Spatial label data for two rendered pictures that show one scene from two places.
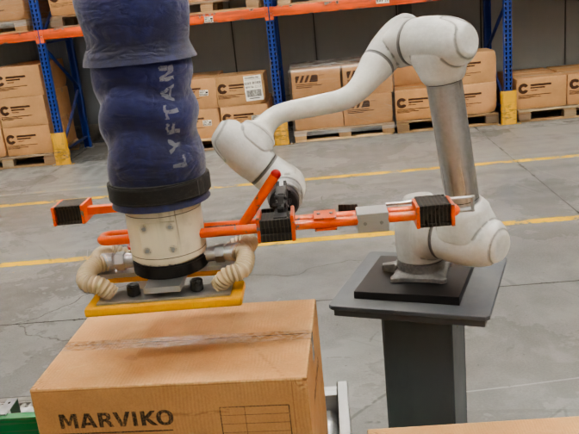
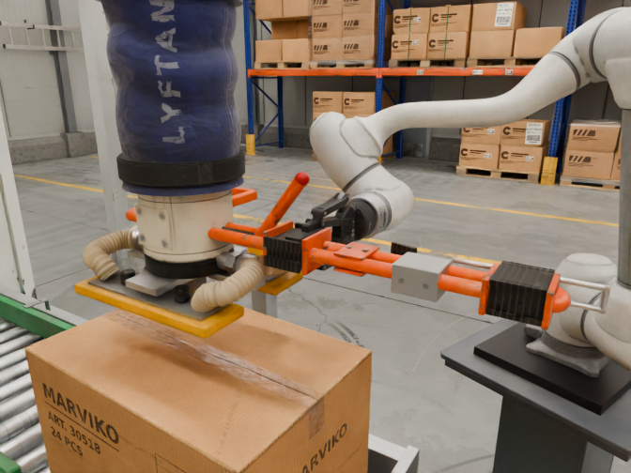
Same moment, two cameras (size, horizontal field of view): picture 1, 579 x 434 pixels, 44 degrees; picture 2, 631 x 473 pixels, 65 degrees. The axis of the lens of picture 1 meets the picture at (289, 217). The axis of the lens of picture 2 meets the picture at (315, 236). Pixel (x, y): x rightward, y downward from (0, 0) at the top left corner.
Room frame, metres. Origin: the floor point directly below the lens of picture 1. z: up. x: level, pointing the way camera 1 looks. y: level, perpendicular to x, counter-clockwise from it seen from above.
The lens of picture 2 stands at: (0.88, -0.36, 1.48)
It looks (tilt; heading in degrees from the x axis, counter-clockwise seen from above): 18 degrees down; 28
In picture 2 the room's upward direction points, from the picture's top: straight up
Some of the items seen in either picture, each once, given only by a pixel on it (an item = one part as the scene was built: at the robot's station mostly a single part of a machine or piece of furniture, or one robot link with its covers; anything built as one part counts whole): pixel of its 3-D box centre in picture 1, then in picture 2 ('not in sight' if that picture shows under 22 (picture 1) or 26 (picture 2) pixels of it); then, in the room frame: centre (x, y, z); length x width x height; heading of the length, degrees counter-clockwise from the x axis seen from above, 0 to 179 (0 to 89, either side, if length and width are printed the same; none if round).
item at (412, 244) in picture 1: (421, 226); (585, 297); (2.23, -0.43, 0.94); 0.18 x 0.16 x 0.22; 38
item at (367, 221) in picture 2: (283, 204); (347, 224); (1.71, 0.01, 1.21); 0.09 x 0.07 x 0.08; 177
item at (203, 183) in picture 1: (159, 183); (184, 163); (1.57, 0.28, 1.33); 0.23 x 0.23 x 0.04
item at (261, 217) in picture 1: (276, 224); (297, 246); (1.55, 0.03, 1.21); 0.10 x 0.08 x 0.06; 177
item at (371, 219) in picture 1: (371, 219); (421, 276); (1.54, -0.18, 1.21); 0.07 x 0.07 x 0.04; 87
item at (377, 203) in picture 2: (284, 196); (364, 215); (1.78, 0.01, 1.21); 0.09 x 0.06 x 0.09; 87
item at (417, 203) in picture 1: (432, 212); (519, 294); (1.53, -0.32, 1.21); 0.08 x 0.07 x 0.05; 87
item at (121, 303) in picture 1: (165, 292); (154, 291); (1.47, 0.29, 1.11); 0.34 x 0.10 x 0.05; 87
